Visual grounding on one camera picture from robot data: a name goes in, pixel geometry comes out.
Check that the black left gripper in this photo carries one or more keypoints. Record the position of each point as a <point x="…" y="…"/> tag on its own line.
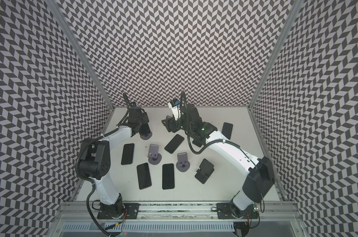
<point x="145" y="117"/>

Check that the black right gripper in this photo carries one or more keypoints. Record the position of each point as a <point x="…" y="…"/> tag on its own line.
<point x="171" y="123"/>

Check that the teal-edged phone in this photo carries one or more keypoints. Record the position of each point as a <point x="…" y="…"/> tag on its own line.
<point x="174" y="144"/>
<point x="127" y="154"/>

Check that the purple-edged phone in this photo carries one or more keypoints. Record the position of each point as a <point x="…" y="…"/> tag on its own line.
<point x="144" y="128"/>

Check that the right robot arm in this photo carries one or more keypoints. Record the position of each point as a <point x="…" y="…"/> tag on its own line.
<point x="258" y="174"/>

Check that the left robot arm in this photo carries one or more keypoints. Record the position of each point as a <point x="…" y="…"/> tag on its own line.
<point x="93" y="162"/>

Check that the grey round stand far-left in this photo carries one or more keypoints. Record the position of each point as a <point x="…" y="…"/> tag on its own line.
<point x="146" y="136"/>

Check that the grey round stand near left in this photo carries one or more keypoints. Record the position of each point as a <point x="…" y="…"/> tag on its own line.
<point x="154" y="157"/>

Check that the grey round stand centre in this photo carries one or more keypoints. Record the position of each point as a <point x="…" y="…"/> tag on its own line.
<point x="183" y="164"/>

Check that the black flat stand front right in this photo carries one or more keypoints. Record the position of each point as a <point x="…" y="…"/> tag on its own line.
<point x="205" y="170"/>

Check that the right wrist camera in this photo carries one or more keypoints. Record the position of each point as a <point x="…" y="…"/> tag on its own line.
<point x="174" y="105"/>

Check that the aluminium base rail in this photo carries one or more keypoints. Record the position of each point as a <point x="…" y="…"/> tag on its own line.
<point x="208" y="211"/>

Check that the aluminium corner post left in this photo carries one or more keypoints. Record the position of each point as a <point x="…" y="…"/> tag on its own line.
<point x="58" y="15"/>

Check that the aluminium corner post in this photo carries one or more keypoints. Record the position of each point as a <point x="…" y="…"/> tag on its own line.
<point x="295" y="10"/>
<point x="58" y="15"/>

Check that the aluminium corner post right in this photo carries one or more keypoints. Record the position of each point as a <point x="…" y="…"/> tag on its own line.
<point x="295" y="10"/>

